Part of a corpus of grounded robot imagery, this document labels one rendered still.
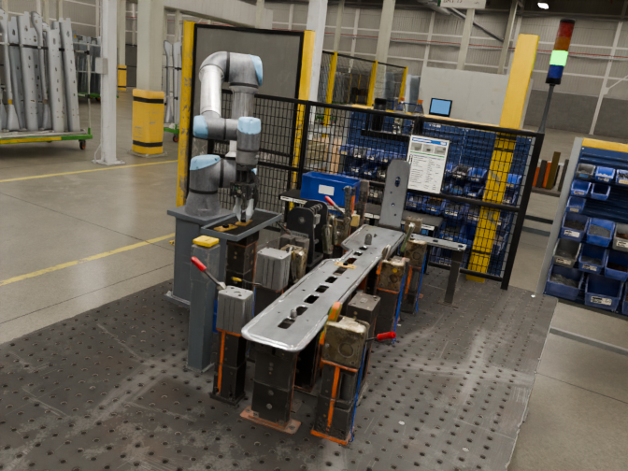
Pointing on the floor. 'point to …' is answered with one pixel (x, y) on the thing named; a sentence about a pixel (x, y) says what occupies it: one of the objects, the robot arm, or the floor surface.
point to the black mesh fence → (384, 178)
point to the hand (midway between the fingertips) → (244, 218)
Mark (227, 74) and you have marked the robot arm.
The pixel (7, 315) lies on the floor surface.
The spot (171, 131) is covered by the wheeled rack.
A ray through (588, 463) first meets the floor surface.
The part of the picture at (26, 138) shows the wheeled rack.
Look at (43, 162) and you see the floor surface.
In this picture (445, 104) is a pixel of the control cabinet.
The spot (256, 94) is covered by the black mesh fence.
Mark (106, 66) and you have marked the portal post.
